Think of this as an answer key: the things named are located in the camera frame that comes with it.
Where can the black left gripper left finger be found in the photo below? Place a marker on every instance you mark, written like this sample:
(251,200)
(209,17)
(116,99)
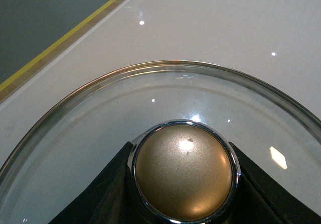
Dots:
(105,200)

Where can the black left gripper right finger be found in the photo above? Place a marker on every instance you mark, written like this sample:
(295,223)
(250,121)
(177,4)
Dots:
(262,200)

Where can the glass pot lid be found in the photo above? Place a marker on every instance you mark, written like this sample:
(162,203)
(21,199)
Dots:
(181,118)

